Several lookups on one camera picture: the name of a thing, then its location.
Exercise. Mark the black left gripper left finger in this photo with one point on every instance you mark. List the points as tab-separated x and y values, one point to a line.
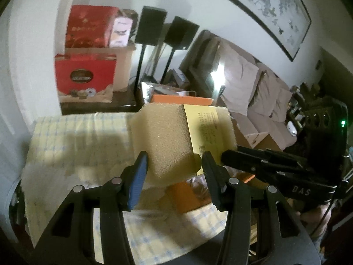
88	217

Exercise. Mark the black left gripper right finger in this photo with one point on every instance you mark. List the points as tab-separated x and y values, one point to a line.
261	227

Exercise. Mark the yellow sponge with label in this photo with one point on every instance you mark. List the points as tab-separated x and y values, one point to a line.
175	138

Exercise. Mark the orange cardboard box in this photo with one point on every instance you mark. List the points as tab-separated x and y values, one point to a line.
187	187

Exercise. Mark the brown cardboard box by sofa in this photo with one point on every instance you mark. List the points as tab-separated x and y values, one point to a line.
262	141

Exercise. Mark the yellow checkered bed sheet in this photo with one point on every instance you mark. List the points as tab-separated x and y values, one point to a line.
102	143

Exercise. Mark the cluttered dark shelf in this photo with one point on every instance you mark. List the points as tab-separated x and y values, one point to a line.
331	93

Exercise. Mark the beige sofa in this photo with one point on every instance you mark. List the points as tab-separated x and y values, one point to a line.
255	96

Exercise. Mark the red chocolate gift box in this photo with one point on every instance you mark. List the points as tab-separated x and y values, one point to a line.
85	78

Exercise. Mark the open box with clutter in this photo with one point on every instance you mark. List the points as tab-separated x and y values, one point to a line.
148	90

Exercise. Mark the pink white small box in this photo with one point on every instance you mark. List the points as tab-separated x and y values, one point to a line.
121	32

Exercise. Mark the right black speaker on stand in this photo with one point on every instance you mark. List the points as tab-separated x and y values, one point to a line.
179	37

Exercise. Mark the black speaker on stand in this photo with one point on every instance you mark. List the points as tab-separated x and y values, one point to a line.
149	30
179	37

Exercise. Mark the dark red gift box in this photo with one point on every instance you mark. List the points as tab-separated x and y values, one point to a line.
90	26

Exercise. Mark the framed ink painting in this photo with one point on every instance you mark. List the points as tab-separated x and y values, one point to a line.
286	21

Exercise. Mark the left black speaker on stand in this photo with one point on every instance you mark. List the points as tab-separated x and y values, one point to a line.
149	30

